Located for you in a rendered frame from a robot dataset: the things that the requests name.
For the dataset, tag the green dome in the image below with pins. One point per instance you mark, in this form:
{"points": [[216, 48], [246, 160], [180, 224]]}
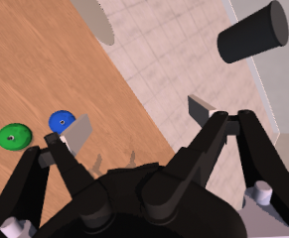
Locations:
{"points": [[20, 136]]}

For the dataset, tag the blue dome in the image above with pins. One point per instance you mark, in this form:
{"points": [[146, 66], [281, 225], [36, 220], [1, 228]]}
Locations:
{"points": [[60, 120]]}

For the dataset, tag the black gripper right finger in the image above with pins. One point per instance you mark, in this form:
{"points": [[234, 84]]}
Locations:
{"points": [[265, 207]]}

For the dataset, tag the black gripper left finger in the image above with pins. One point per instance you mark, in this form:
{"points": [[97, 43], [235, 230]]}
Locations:
{"points": [[22, 199]]}

